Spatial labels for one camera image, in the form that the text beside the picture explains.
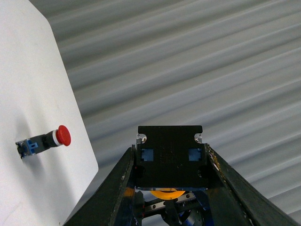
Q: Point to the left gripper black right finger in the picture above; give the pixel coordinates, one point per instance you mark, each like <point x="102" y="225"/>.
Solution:
<point x="234" y="201"/>

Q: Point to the grey curtain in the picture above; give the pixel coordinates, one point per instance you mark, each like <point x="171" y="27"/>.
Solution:
<point x="231" y="66"/>

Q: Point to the red mushroom push button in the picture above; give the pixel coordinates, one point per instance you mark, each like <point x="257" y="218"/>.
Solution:
<point x="35" y="145"/>

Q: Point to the yellow mushroom push button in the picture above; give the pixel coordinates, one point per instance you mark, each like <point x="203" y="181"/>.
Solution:
<point x="170" y="158"/>

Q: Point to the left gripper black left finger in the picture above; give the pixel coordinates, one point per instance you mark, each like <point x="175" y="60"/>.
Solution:
<point x="113" y="202"/>

